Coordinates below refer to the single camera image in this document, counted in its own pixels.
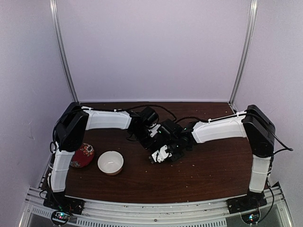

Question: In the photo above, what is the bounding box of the red floral plate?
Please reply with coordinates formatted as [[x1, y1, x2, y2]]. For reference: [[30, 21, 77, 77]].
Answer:
[[70, 143, 95, 168]]

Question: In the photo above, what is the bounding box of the right aluminium frame post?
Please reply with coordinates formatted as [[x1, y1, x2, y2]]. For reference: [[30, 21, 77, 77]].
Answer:
[[229, 0, 258, 108]]

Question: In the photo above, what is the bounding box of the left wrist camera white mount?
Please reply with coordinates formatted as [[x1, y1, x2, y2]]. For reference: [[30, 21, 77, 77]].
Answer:
[[148, 124, 160, 138]]

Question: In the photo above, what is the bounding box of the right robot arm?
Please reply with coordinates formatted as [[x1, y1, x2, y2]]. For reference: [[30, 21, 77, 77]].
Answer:
[[151, 105, 275, 209]]

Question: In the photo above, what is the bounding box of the aluminium frame post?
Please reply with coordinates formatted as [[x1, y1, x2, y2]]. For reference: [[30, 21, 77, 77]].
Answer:
[[49, 0, 79, 102], [229, 0, 258, 108]]

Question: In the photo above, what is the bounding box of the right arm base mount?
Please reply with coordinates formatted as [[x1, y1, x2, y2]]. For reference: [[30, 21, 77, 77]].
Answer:
[[226, 191, 267, 225]]

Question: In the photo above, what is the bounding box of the white ceramic bowl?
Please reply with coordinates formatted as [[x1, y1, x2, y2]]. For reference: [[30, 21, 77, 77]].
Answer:
[[97, 151, 124, 176]]

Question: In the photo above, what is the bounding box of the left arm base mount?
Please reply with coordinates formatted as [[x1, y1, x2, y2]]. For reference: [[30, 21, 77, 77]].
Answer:
[[43, 189, 85, 227]]

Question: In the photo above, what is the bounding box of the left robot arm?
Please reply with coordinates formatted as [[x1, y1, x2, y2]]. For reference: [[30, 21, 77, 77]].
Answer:
[[48, 103, 159, 210]]

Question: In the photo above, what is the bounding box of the left aluminium frame post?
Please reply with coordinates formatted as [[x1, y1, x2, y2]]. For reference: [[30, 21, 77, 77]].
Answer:
[[49, 0, 79, 102]]

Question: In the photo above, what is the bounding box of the aluminium front rail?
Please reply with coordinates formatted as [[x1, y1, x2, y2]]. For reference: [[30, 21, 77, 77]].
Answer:
[[17, 186, 294, 227]]

